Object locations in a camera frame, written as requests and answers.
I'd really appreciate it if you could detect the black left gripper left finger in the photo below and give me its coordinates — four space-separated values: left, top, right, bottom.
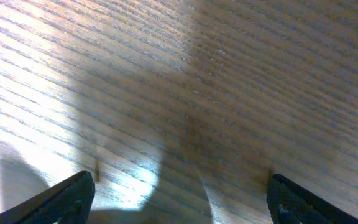
0 171 95 224

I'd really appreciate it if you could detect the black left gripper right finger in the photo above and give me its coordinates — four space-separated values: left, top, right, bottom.
267 174 358 224

